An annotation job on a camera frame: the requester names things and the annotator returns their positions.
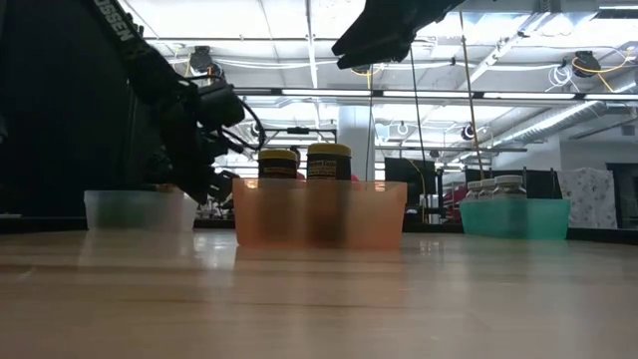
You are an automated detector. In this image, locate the dark spice jar yellow lid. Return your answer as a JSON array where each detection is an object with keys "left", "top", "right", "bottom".
[
  {"left": 257, "top": 148, "right": 299, "bottom": 239},
  {"left": 306, "top": 143, "right": 353, "bottom": 245}
]

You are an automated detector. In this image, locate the clear plastic bin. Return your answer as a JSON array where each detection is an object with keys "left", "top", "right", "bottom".
[{"left": 83, "top": 188, "right": 199, "bottom": 231}]

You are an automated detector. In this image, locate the black metal rack frame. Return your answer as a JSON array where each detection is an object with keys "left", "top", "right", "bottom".
[{"left": 263, "top": 127, "right": 339, "bottom": 151}]

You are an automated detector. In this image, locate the black partition panel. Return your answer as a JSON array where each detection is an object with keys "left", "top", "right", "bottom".
[{"left": 465, "top": 168, "right": 558, "bottom": 200}]

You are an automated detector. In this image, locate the orange plastic bin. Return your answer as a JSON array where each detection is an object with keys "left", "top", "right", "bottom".
[{"left": 231, "top": 178, "right": 409, "bottom": 252}]

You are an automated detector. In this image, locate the long ceiling light bar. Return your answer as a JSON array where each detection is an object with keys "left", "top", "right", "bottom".
[{"left": 233, "top": 87, "right": 638, "bottom": 101}]

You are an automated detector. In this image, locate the dark window frame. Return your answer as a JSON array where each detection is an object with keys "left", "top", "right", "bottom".
[{"left": 606, "top": 163, "right": 638, "bottom": 229}]

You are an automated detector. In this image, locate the white column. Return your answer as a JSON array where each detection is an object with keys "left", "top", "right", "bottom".
[{"left": 337, "top": 104, "right": 376, "bottom": 180}]

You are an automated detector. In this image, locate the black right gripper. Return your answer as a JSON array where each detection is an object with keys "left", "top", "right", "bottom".
[{"left": 332, "top": 0, "right": 468, "bottom": 70}]

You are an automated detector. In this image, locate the black monitor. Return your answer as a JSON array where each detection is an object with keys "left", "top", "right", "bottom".
[{"left": 384, "top": 157, "right": 439, "bottom": 183}]

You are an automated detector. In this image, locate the silver ceiling duct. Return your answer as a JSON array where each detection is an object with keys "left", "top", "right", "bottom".
[{"left": 490, "top": 82, "right": 638, "bottom": 149}]

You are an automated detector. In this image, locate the teal plastic bin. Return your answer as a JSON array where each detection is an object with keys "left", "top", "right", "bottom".
[{"left": 459, "top": 197, "right": 573, "bottom": 241}]

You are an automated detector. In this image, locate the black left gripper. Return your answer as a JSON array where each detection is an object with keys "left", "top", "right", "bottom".
[{"left": 159, "top": 99, "right": 236, "bottom": 203}]

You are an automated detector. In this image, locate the thin black hanging cable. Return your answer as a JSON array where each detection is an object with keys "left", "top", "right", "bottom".
[{"left": 366, "top": 64, "right": 375, "bottom": 180}]

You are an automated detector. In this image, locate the black curtain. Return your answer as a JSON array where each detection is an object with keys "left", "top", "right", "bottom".
[{"left": 0, "top": 0, "right": 179, "bottom": 220}]

